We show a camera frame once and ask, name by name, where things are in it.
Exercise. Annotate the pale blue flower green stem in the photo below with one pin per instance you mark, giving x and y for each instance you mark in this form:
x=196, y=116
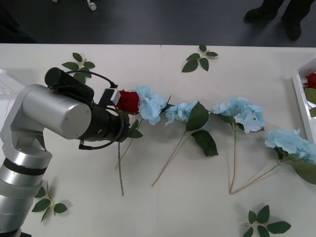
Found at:
x=177, y=112
x=286, y=144
x=150, y=106
x=247, y=113

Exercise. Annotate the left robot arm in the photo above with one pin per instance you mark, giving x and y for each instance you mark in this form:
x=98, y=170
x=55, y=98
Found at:
x=49, y=111

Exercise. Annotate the shallow white box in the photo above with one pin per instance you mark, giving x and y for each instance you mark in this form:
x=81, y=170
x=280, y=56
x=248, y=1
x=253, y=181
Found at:
x=300, y=98
x=10, y=84

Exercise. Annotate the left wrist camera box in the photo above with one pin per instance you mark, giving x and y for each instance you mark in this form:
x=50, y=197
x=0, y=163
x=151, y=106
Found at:
x=114, y=96

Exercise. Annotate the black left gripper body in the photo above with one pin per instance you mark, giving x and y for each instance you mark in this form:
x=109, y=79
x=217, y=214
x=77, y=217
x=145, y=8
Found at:
x=126, y=129

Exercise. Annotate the red rose green stem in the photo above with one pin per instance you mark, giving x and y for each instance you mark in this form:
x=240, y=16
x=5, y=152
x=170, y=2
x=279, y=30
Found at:
x=128, y=101
x=312, y=79

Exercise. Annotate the loose green leaf twig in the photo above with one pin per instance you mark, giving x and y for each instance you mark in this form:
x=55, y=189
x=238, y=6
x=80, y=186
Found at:
x=279, y=226
x=71, y=65
x=60, y=208
x=190, y=65

